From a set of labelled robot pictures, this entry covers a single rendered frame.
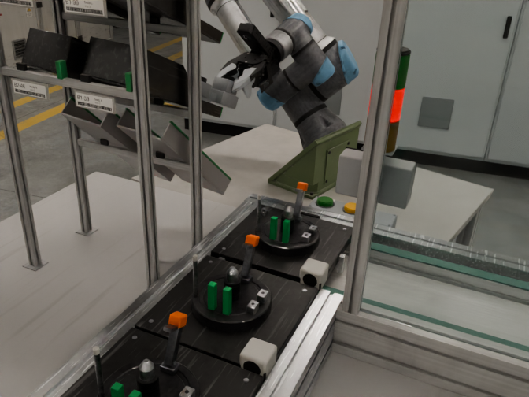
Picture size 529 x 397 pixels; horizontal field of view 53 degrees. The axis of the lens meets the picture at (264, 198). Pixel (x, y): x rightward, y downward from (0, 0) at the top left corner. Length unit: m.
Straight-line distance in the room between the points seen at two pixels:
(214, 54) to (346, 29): 1.05
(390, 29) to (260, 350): 0.51
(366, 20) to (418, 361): 3.21
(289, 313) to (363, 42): 3.22
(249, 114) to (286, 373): 3.59
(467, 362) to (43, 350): 0.75
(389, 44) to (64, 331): 0.78
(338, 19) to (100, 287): 3.13
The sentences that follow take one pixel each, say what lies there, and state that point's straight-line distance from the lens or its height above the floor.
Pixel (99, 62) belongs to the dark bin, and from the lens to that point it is 1.05.
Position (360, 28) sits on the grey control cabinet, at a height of 0.96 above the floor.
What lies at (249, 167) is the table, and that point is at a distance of 1.76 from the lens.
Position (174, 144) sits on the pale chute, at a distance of 1.10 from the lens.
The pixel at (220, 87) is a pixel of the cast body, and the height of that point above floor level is 1.23.
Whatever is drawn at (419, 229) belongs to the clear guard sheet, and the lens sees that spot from 0.88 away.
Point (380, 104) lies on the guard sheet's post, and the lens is 0.81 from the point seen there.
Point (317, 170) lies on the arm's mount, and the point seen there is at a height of 0.95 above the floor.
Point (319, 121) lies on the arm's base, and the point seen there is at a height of 1.06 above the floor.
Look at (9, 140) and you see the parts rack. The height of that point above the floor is 1.16.
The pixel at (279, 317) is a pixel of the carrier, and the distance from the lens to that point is 0.94.
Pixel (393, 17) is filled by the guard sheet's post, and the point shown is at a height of 1.46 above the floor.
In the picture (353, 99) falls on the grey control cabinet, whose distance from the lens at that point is 4.10.
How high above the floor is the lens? 1.57
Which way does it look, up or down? 27 degrees down
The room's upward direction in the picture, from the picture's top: 3 degrees clockwise
